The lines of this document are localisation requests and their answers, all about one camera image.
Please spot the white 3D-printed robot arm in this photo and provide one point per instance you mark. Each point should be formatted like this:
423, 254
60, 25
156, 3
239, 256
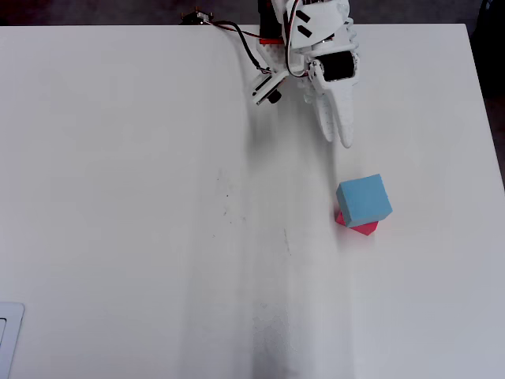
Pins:
323, 23

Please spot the blue foam cube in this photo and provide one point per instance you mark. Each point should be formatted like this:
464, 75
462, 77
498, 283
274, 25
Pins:
365, 199

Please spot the wrist camera module, white mount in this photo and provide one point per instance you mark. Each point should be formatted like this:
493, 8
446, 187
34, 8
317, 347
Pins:
262, 88

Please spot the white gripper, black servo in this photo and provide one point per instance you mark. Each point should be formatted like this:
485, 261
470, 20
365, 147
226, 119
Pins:
338, 71

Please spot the small bare circuit board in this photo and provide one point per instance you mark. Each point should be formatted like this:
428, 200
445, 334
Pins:
197, 17

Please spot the red foam cube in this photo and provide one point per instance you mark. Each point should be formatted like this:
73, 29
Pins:
365, 229

